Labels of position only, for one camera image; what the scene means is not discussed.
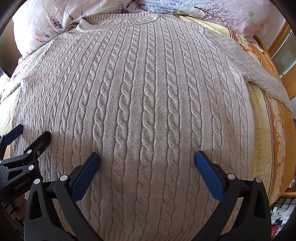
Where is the beige cable-knit sweater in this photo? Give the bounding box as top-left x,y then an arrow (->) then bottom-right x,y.
1,13 -> 292,240

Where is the yellow orange patterned bedsheet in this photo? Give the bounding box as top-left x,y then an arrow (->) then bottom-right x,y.
176,15 -> 295,204

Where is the pink floral pillow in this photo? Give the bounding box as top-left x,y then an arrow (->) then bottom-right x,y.
13,0 -> 138,58

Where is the wooden cabinet with glass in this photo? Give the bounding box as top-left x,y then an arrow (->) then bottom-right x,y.
268,21 -> 296,100

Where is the white purple floral pillow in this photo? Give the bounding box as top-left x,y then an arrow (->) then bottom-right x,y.
137,0 -> 272,42

